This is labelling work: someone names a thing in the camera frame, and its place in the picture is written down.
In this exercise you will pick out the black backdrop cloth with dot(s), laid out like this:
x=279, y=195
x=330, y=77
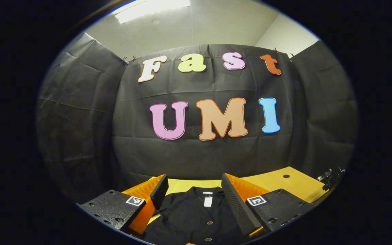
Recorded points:
x=196, y=153

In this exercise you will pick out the black button shirt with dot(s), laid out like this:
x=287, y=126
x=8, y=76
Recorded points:
x=189, y=217

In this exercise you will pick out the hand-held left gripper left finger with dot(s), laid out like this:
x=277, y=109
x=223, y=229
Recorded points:
x=160, y=192

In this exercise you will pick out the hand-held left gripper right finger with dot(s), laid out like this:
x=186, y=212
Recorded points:
x=238, y=206

